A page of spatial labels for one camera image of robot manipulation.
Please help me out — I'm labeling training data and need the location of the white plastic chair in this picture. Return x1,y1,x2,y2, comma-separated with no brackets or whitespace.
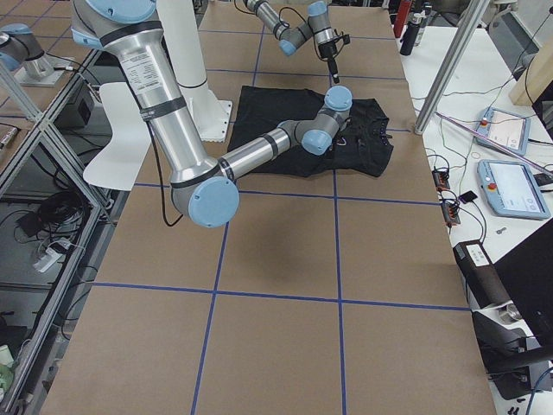
83,82,150,191

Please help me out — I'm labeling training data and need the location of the aluminium frame post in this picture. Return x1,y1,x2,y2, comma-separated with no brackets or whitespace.
414,0,489,135

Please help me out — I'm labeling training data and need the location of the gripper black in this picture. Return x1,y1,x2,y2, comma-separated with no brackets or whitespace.
314,32,349,83

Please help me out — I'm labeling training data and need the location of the black monitor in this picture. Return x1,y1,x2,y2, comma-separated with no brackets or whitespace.
495,220,552,344

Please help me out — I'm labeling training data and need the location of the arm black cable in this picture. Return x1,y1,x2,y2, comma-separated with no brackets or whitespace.
146,120,185,227

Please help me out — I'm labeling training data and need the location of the upper teach pendant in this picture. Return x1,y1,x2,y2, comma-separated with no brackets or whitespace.
475,107,531,156

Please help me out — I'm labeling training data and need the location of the lower teach pendant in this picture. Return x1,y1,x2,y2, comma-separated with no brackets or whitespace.
477,160,550,220

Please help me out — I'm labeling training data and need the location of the white power strip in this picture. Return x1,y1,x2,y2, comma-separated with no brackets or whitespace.
33,240,68,273

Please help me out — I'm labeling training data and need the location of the teach pendant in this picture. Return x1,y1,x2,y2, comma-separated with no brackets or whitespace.
477,160,550,220
475,107,531,156

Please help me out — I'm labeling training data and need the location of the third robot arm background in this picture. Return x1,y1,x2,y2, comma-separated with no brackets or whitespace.
1,23,44,71

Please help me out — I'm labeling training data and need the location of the black t-shirt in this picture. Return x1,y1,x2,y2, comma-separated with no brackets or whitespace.
227,86,393,177

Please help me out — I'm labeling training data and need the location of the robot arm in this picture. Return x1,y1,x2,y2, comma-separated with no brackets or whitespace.
241,0,351,84
72,1,353,227

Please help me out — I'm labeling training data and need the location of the black bottle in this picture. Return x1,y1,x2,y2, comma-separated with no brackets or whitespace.
399,12,424,56

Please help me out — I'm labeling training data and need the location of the black device box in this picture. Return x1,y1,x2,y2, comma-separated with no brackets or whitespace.
453,239,511,308

